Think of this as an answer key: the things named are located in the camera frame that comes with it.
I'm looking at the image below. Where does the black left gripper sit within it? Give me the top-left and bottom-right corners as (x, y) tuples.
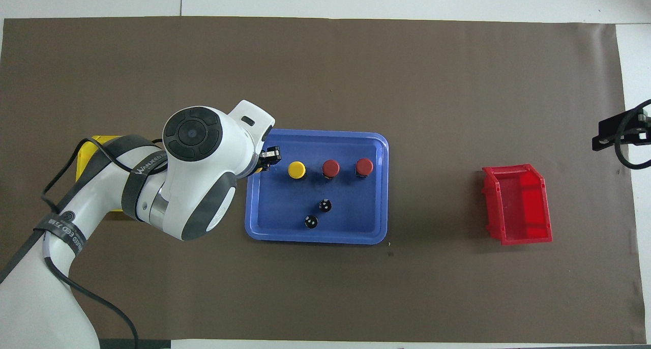
(250, 145), (282, 177)

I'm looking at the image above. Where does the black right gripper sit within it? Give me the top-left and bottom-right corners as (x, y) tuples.
(592, 110), (651, 152)

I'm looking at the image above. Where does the blue plastic tray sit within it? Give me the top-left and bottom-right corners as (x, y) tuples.
(245, 129), (390, 245)

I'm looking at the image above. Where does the red plastic bin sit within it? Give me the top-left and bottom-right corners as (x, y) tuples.
(482, 163), (553, 246)

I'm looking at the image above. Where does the brown table mat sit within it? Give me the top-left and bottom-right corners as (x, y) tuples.
(0, 16), (636, 343)

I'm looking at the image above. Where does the yellow plastic bin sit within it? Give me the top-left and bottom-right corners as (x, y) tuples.
(75, 135), (125, 213)

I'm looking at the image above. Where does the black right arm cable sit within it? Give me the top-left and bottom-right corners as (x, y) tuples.
(614, 100), (651, 170)

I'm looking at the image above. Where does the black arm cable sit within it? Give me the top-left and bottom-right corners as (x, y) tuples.
(614, 100), (651, 170)
(0, 135), (168, 349)

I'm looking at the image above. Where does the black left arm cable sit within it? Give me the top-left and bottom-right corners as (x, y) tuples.
(0, 135), (168, 349)

